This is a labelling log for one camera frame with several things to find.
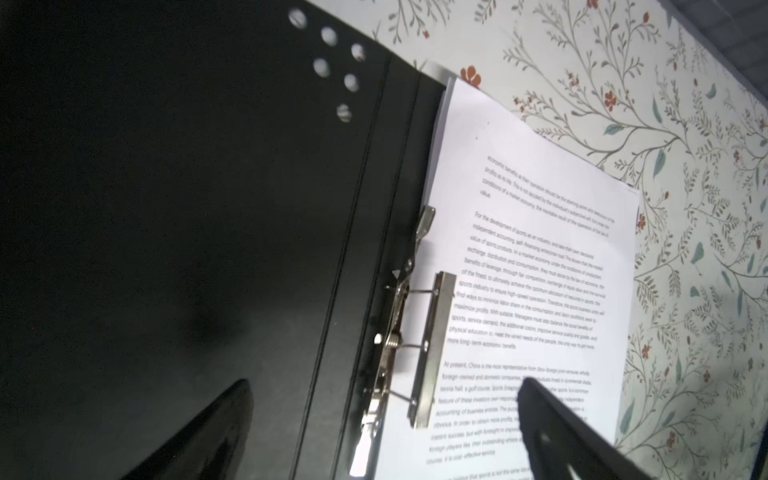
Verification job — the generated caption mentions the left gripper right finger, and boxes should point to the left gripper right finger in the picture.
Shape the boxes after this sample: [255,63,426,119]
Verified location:
[517,377,648,480]

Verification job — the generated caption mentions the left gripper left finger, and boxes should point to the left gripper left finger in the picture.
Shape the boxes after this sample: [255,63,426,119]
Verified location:
[124,379,254,479]

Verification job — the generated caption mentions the teal black clip folder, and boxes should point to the teal black clip folder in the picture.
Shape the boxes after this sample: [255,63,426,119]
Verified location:
[1,1,444,479]

